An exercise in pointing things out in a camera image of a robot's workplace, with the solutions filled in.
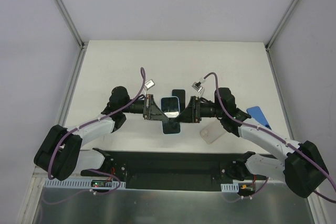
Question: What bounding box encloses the purple cable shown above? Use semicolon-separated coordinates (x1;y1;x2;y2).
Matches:
201;71;336;205
47;67;148;196

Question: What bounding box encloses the light blue phone case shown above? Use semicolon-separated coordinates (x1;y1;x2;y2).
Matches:
160;96;182;136

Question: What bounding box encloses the horizontal aluminium extrusion rail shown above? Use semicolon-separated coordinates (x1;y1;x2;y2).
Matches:
34;155;316;184

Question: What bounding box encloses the aluminium frame post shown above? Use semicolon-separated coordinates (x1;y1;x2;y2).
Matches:
40;0;89;49
264;0;318;50

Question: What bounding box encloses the right white slotted cable duct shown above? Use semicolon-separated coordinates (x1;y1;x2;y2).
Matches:
220;183;239;193

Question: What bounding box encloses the dark blue phone case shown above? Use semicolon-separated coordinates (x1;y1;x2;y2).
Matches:
247;106;271;130

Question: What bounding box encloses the clear translucent phone case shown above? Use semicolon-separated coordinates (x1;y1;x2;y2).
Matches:
199;120;226;144

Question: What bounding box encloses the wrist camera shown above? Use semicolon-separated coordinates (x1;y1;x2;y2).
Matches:
144;79;155;90
192;78;205;93

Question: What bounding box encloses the right aluminium frame post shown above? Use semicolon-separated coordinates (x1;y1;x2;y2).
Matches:
264;0;318;50

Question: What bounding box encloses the white slotted cable duct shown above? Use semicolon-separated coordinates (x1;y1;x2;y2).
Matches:
220;183;239;193
44;178;126;190

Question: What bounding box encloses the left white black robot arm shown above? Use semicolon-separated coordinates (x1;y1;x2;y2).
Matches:
34;86;169;181

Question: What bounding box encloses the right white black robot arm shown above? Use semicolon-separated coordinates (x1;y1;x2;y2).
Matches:
172;88;332;198

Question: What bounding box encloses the left aluminium frame post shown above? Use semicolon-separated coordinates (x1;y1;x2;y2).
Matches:
40;0;89;49

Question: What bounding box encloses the left white slotted cable duct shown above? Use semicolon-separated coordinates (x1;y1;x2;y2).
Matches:
44;178;126;190

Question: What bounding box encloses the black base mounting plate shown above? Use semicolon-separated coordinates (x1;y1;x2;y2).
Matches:
78;150;268;190

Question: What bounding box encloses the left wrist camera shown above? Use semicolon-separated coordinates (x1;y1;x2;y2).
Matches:
144;79;155;90

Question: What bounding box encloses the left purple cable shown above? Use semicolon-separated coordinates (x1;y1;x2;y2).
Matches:
47;67;148;196

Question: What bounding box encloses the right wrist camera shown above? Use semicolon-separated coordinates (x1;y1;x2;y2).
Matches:
192;78;205;93

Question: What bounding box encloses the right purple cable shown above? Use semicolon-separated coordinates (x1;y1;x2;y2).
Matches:
201;71;336;205

